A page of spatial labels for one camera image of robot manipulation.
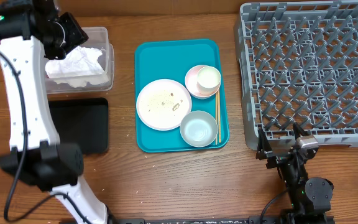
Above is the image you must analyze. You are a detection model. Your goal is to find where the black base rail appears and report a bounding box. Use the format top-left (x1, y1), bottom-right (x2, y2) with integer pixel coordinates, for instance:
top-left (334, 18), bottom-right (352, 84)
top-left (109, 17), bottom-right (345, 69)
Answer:
top-left (59, 216), bottom-right (335, 224)

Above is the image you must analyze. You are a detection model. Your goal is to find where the wooden chopstick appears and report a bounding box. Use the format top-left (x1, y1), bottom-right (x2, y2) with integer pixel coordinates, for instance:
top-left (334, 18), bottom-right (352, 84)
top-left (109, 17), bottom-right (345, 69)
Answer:
top-left (216, 89), bottom-right (221, 144)
top-left (215, 90), bottom-right (219, 145)

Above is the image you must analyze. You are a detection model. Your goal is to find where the white cup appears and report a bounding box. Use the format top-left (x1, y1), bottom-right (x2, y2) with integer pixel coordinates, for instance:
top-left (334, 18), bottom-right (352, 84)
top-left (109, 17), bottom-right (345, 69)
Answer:
top-left (197, 66), bottom-right (221, 95)

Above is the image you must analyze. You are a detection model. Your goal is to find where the pink bowl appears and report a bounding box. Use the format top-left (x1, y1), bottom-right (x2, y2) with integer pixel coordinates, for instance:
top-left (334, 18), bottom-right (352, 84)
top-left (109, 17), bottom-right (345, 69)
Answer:
top-left (185, 65), bottom-right (220, 99)

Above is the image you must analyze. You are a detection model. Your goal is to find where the black plastic tray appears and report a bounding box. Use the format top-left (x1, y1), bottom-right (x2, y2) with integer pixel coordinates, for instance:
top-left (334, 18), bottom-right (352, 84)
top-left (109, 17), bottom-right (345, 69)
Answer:
top-left (49, 98), bottom-right (109, 154)

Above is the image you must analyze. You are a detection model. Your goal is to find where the white napkin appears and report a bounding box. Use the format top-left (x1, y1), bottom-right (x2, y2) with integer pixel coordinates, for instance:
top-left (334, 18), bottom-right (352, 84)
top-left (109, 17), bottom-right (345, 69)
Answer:
top-left (45, 47), bottom-right (109, 88)

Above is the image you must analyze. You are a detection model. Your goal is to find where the wooden chopstick left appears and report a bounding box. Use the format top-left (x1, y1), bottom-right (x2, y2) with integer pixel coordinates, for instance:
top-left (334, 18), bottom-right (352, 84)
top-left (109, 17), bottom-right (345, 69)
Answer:
top-left (215, 90), bottom-right (219, 145)

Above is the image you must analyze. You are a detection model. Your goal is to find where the grey-blue bowl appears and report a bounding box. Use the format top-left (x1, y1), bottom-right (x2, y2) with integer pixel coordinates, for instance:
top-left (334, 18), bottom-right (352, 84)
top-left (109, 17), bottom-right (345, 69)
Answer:
top-left (180, 111), bottom-right (218, 147)

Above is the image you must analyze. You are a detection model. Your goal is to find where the wooden chopstick right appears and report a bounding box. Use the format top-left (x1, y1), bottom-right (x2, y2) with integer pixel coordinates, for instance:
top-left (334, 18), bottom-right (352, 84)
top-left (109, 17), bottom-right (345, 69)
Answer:
top-left (216, 89), bottom-right (221, 144)

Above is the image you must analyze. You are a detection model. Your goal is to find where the large white plate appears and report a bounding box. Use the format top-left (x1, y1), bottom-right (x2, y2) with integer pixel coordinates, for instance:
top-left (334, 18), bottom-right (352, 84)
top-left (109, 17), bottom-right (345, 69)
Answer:
top-left (136, 79), bottom-right (192, 131)

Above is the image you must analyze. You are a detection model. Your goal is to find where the grey dishwasher rack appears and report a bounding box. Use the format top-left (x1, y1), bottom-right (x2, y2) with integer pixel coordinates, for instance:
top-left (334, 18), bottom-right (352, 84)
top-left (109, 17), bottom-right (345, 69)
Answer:
top-left (234, 1), bottom-right (358, 149)

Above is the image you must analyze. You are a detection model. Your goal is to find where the clear plastic bin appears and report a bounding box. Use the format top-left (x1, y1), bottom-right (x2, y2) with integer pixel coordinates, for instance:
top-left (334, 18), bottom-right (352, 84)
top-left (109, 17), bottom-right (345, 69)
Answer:
top-left (45, 27), bottom-right (114, 94)

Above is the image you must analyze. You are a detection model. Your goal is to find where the teal serving tray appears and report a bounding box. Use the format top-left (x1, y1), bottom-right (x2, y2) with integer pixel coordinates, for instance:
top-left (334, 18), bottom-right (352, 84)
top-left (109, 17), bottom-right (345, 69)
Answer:
top-left (134, 39), bottom-right (229, 153)

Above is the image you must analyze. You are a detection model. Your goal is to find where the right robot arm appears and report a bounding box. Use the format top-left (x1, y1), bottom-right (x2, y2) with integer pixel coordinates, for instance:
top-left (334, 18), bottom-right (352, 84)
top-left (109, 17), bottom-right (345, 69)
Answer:
top-left (256, 123), bottom-right (334, 223)

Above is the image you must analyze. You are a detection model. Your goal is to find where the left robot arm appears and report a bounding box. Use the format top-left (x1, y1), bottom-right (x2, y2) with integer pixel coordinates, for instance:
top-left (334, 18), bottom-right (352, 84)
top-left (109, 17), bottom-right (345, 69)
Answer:
top-left (0, 0), bottom-right (116, 223)

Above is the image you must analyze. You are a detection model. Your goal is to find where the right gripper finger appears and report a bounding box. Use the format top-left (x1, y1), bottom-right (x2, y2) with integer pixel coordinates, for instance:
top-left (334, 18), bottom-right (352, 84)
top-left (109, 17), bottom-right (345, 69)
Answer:
top-left (293, 122), bottom-right (308, 139)
top-left (257, 128), bottom-right (272, 153)

